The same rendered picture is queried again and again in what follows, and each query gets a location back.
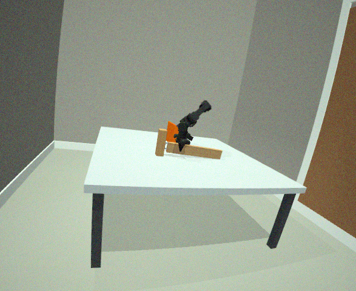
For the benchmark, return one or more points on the wooden rail with steel hooks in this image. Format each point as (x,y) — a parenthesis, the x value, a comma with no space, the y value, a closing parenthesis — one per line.
(173,147)

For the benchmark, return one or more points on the wooden post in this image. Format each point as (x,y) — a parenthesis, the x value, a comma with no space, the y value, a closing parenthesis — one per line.
(161,142)

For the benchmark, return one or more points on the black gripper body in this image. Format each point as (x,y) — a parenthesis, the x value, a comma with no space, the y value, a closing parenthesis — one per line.
(182,137)

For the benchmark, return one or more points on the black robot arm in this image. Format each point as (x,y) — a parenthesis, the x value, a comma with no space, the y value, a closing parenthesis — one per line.
(192,118)

